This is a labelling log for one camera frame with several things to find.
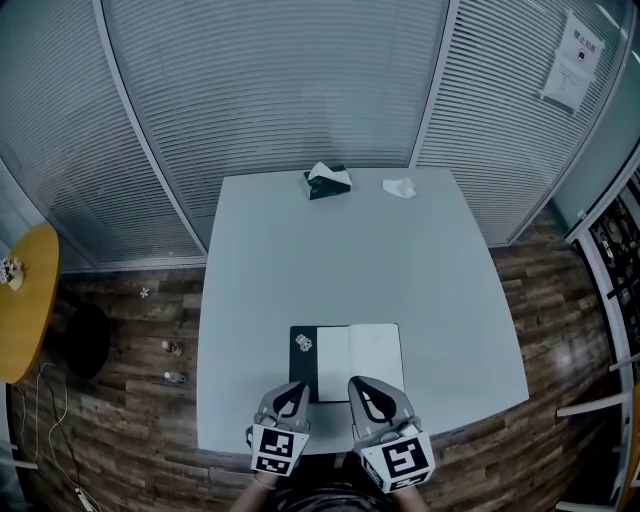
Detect white cable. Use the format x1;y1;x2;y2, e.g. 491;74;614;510
9;362;69;464

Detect black cable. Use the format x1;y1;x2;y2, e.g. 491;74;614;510
37;374;82;491

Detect white paper notice with icon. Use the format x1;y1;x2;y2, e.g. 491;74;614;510
558;10;606;81

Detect round wooden side table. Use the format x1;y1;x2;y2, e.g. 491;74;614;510
0;223;112;385

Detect white metal frame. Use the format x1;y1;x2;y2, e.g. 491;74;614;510
556;353;640;418

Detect small potted white flowers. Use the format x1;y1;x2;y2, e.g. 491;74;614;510
0;255;25;291

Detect person's dark shorts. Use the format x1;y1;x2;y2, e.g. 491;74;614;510
272;482;396;512

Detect orange wooden board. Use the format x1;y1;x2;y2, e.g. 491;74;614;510
625;379;640;491

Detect crumpled white tissue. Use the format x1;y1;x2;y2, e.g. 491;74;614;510
381;176;417;199

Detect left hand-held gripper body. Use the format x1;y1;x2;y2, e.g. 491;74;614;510
244;411;313;478

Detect person's left forearm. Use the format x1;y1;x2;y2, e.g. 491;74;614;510
233;473;277;512

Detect black notebook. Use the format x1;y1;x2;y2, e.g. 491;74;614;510
288;322;405;404

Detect black metal rack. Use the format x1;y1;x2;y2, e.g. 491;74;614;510
589;169;640;361

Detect person's right forearm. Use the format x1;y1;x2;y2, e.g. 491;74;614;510
389;487;426;512

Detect dark green tissue box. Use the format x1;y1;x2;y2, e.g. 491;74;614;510
302;161;353;202

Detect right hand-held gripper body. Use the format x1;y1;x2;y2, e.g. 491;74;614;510
352;414;437;495

